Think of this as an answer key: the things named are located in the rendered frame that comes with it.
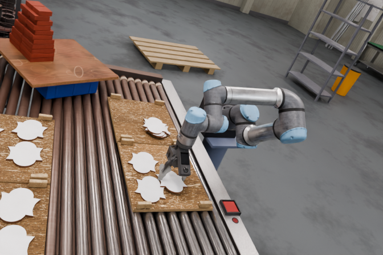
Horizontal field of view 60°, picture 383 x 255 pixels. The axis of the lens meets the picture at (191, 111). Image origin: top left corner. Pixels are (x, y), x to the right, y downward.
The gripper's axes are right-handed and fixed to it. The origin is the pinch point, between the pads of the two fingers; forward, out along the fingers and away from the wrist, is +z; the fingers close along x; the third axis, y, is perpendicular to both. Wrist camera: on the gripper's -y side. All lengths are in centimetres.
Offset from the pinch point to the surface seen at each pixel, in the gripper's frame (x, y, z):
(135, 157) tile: 13.4, 14.5, 0.0
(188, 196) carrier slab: -6.1, -7.8, 0.9
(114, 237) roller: 27.7, -25.0, 3.4
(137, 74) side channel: -6, 103, -2
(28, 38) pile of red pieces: 63, 79, -21
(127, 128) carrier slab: 12.4, 38.4, 0.3
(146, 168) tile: 9.5, 7.9, 0.0
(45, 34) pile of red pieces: 55, 78, -26
